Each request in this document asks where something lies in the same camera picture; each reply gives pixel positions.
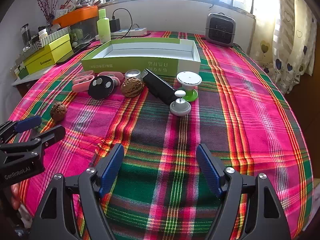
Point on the dark glass jar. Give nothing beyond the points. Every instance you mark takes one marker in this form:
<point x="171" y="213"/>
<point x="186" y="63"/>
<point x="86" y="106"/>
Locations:
<point x="25" y="31"/>

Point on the white power strip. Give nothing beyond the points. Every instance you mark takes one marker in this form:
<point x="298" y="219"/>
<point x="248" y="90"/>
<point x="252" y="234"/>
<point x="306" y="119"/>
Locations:
<point x="136" y="32"/>

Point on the orange box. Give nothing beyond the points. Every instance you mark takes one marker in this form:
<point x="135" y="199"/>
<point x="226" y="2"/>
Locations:
<point x="77" y="16"/>

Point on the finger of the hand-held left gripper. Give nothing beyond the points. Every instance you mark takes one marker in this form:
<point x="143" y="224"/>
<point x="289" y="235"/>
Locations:
<point x="50" y="135"/>
<point x="27" y="125"/>

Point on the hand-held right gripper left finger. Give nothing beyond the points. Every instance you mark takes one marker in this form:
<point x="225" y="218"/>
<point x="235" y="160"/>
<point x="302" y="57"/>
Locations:
<point x="112" y="165"/>

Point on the small brown walnut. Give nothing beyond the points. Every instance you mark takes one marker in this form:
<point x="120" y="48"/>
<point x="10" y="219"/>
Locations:
<point x="58" y="111"/>

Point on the black phone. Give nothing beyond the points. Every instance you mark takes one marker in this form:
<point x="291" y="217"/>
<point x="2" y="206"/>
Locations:
<point x="75" y="51"/>

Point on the green and white shallow box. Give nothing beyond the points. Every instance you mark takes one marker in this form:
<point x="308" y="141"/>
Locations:
<point x="125" y="65"/>

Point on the glass tank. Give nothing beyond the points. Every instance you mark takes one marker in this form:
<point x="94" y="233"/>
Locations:
<point x="83" y="31"/>

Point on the small dark green box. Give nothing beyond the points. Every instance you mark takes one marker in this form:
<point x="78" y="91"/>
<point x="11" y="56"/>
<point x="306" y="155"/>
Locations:
<point x="23" y="73"/>

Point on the black disc with silver buttons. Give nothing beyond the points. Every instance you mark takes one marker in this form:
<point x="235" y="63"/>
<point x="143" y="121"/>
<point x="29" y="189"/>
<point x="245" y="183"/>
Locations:
<point x="101" y="88"/>

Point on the pink green plaid cloth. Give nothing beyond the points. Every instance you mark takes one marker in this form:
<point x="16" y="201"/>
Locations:
<point x="250" y="105"/>

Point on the person's left hand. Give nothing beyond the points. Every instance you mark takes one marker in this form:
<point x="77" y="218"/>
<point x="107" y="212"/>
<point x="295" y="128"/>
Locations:
<point x="15" y="195"/>

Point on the red flower branches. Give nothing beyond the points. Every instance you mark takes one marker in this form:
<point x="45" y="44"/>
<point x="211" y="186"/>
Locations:
<point x="43" y="3"/>

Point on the yellow-green box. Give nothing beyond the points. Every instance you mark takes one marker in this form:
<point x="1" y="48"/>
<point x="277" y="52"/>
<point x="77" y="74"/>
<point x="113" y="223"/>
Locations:
<point x="47" y="56"/>

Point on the grey and white knob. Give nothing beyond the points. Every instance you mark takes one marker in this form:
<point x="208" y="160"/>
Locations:
<point x="178" y="107"/>

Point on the small clear jar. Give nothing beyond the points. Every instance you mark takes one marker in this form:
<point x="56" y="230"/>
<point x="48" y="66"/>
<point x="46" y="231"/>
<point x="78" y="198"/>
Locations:
<point x="133" y="74"/>

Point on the green white striped box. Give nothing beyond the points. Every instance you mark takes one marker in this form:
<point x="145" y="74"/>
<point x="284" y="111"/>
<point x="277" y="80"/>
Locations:
<point x="50" y="38"/>

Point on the black hook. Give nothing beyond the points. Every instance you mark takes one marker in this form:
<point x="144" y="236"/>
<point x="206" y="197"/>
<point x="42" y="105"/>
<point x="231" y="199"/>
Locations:
<point x="212" y="5"/>

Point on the pink clip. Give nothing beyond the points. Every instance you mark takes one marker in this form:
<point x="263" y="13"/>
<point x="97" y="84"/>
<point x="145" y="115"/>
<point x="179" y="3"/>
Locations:
<point x="80" y="86"/>
<point x="110" y="74"/>
<point x="85" y="73"/>

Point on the black charger adapter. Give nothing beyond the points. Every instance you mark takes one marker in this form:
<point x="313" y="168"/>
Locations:
<point x="115" y="25"/>

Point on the green stand with white top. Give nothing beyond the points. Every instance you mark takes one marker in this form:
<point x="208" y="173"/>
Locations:
<point x="188" y="80"/>

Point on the light green bottle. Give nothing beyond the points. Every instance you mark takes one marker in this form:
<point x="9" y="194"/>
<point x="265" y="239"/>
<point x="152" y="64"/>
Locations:
<point x="103" y="27"/>

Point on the heart print curtain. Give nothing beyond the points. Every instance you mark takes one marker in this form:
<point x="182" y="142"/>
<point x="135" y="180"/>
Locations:
<point x="292" y="42"/>

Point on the large brown walnut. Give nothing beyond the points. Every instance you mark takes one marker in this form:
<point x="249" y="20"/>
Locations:
<point x="131" y="87"/>

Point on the white side table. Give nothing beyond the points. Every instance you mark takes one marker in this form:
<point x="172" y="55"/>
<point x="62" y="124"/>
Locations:
<point x="22" y="81"/>

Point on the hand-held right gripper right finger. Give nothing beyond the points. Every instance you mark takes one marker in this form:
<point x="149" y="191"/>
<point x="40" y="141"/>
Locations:
<point x="208" y="170"/>

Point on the grey space heater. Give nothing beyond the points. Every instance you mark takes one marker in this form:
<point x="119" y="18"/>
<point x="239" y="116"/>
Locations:
<point x="221" y="30"/>

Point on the small white bottle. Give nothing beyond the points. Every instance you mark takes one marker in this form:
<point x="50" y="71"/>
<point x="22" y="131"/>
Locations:
<point x="43" y="33"/>

